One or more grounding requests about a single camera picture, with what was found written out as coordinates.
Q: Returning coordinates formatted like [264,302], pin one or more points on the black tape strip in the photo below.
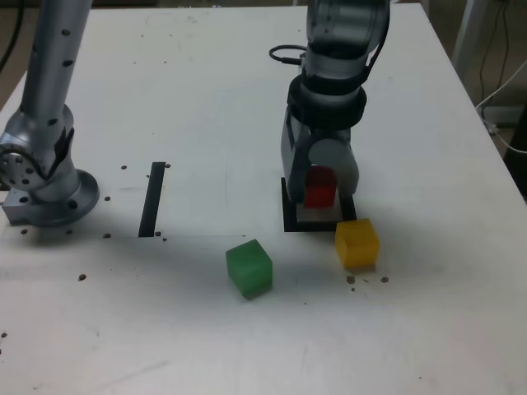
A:
[151,201]

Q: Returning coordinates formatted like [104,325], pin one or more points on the black tape square outline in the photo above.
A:
[313,227]

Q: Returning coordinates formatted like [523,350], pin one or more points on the green cube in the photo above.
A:
[249,267]

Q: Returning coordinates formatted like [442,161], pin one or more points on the white frame post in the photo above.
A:
[467,29]

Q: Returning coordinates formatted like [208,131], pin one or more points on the red cube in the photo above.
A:
[320,193]

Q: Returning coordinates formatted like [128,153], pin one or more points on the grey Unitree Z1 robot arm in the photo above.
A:
[49,82]

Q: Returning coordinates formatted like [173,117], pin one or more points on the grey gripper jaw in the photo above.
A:
[329,152]
[294,164]

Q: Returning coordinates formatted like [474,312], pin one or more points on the yellow cube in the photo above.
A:
[357,244]

